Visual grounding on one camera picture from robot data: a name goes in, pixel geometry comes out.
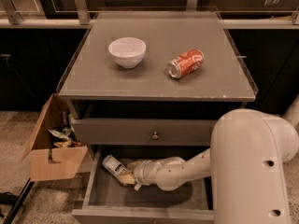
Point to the grey metal wall rail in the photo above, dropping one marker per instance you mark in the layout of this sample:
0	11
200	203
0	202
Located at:
231	14

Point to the open middle drawer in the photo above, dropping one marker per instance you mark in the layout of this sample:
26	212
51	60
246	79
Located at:
107	201

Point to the brown cardboard box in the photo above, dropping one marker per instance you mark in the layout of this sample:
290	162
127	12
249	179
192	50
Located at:
47	161

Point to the grey wooden drawer cabinet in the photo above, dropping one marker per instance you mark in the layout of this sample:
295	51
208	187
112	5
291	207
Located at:
95	87

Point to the white ceramic bowl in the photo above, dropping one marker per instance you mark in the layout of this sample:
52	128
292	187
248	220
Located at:
127	52

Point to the round brass drawer knob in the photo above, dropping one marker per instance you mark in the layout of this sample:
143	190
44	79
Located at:
155	136

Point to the crumpled green snack bag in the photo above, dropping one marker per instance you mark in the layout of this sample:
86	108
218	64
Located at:
64	132

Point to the closed top drawer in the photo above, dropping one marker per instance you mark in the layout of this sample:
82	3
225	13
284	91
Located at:
138	132

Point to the clear blue plastic bottle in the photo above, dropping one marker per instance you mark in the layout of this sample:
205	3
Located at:
116	168

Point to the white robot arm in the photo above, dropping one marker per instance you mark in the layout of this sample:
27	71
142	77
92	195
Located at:
245	163

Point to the black floor stand leg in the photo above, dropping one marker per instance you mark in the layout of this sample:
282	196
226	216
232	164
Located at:
15	201

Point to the red soda can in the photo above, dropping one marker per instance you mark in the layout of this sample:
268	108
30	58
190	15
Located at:
186	63

